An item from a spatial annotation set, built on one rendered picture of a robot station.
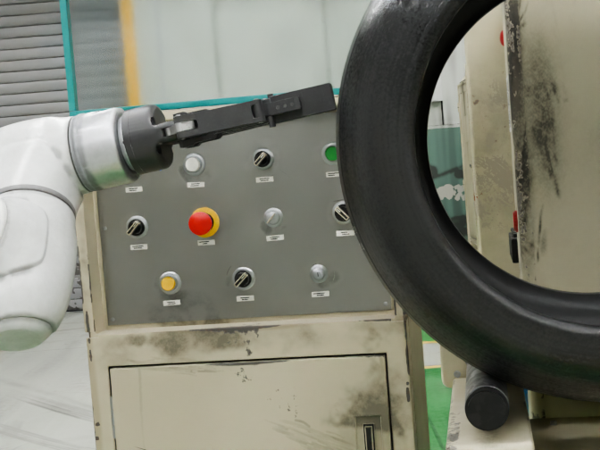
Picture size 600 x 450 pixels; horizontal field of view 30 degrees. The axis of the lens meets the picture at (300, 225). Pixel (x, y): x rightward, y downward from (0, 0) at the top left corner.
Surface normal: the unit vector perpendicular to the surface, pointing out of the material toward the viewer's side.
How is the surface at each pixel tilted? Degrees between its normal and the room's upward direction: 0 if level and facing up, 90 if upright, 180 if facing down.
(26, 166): 54
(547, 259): 90
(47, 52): 90
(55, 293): 88
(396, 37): 85
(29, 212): 48
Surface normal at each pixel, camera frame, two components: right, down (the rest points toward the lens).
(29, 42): 0.00, 0.05
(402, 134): -0.34, 0.07
